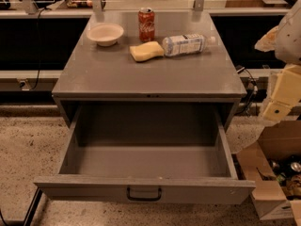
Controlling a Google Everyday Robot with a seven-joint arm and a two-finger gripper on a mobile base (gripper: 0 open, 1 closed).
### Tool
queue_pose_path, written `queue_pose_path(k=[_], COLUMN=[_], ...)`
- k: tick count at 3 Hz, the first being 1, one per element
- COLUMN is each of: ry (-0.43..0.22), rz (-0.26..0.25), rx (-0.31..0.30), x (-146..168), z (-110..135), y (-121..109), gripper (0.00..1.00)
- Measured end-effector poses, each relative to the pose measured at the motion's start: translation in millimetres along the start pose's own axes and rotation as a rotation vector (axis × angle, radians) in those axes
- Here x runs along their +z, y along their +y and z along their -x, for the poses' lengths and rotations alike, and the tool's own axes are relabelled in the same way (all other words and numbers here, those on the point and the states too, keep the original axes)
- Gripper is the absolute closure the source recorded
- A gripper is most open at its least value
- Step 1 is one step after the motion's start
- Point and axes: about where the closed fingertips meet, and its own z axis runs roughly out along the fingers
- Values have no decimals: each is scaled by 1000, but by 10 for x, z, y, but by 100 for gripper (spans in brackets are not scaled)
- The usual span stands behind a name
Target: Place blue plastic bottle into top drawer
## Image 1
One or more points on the black drawer handle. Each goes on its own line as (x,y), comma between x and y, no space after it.
(143,195)

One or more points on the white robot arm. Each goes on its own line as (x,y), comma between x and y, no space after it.
(288,40)

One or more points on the white paper bowl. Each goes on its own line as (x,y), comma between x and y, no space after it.
(105,34)

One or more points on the cardboard box with trash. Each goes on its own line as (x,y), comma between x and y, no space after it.
(273,163)

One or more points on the grey metal cabinet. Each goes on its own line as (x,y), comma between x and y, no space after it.
(95,73)

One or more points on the grey open top drawer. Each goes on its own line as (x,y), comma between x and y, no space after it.
(179,147)

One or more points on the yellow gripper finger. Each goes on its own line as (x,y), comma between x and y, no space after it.
(268,41)
(285,93)

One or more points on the red coca-cola can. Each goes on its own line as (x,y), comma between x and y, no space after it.
(146,24)

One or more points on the clear plastic water bottle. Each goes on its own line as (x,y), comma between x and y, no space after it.
(186,44)

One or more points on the yellow sponge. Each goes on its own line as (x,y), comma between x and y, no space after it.
(146,51)

